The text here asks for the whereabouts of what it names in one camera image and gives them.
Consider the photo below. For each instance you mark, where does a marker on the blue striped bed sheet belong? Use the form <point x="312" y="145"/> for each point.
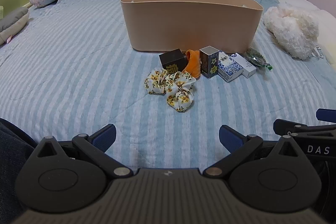
<point x="65" y="69"/>

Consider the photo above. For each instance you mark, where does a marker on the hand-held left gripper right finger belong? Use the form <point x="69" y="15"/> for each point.
<point x="231" y="138"/>

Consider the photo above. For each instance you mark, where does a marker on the person's leg in dark jeans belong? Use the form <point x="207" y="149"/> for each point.
<point x="11" y="161"/>

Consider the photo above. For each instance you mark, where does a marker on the orange cloth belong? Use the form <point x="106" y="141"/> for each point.
<point x="193" y="64"/>

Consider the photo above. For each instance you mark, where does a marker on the dark blue box silver top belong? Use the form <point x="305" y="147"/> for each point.
<point x="208" y="64"/>

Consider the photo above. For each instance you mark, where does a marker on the green packet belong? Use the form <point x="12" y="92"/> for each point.
<point x="256" y="58"/>

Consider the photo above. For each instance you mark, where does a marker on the beige plastic basket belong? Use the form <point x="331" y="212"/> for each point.
<point x="189" y="27"/>

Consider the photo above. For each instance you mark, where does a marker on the grey plush toy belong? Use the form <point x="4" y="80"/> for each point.
<point x="11" y="20"/>

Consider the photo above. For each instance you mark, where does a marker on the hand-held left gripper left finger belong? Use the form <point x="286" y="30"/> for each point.
<point x="105" y="136"/>

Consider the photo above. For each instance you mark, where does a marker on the black box with gold print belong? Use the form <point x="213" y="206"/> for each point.
<point x="172" y="60"/>

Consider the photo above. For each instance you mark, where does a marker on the plain white box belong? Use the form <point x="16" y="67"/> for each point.
<point x="249" y="69"/>

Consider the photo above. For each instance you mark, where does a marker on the floral scrunchie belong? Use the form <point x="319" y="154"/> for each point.
<point x="153" y="82"/>
<point x="181" y="99"/>

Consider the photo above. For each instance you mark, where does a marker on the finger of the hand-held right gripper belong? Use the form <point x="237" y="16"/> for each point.
<point x="286" y="126"/>
<point x="326" y="114"/>

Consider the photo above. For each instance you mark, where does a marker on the blue white patterned box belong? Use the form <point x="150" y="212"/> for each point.
<point x="231" y="67"/>

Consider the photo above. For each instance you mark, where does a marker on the white fluffy plush toy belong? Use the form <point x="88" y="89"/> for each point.
<point x="291" y="32"/>

